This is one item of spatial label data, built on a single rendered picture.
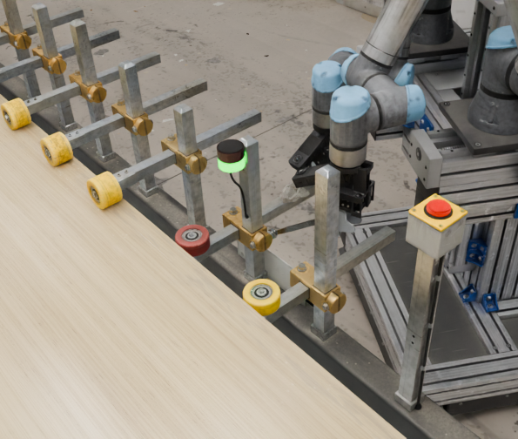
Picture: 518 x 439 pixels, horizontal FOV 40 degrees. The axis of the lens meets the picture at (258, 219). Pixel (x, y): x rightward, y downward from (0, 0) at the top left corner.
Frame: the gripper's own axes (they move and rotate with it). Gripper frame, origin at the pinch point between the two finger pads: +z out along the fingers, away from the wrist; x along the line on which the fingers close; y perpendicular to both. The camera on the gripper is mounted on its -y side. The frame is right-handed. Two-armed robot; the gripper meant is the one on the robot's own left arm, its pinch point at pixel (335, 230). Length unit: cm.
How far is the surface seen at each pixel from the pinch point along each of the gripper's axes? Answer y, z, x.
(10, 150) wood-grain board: -97, 4, -6
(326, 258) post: 3.1, -2.1, -11.4
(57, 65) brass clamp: -111, -2, 31
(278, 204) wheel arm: -20.8, 7.7, 10.9
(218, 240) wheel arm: -26.9, 7.7, -8.0
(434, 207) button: 26.0, -29.4, -19.0
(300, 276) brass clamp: -4.1, 8.5, -9.0
